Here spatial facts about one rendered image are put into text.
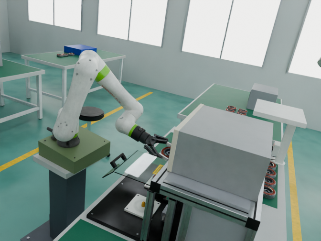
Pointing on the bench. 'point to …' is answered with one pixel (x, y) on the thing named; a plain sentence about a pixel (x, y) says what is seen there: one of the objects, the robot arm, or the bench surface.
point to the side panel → (211, 227)
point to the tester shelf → (209, 198)
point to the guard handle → (117, 159)
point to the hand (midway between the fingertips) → (169, 152)
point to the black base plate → (126, 225)
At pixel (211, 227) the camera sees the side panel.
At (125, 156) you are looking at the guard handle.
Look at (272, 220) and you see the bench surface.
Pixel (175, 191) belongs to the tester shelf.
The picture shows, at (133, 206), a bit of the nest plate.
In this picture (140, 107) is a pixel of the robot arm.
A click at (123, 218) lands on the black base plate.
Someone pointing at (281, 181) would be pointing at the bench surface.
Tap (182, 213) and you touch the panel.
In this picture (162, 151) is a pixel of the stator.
